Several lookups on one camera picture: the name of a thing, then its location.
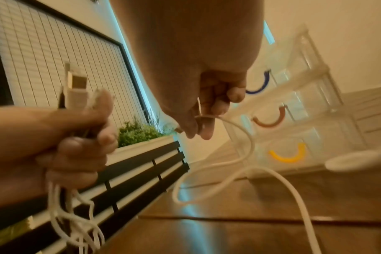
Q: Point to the green plants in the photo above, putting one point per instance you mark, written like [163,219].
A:
[137,134]

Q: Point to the clear plastic three-drawer organiser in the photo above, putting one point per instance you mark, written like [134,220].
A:
[319,124]

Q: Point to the brown slatted wooden table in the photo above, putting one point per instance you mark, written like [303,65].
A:
[272,233]

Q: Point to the person's right hand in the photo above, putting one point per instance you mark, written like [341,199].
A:
[193,44]

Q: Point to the wall light strip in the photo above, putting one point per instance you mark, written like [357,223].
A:
[131,49]
[268,32]

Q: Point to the black and white slatted planter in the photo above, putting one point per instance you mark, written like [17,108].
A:
[143,148]

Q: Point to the person's left hand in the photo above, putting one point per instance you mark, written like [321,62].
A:
[36,143]

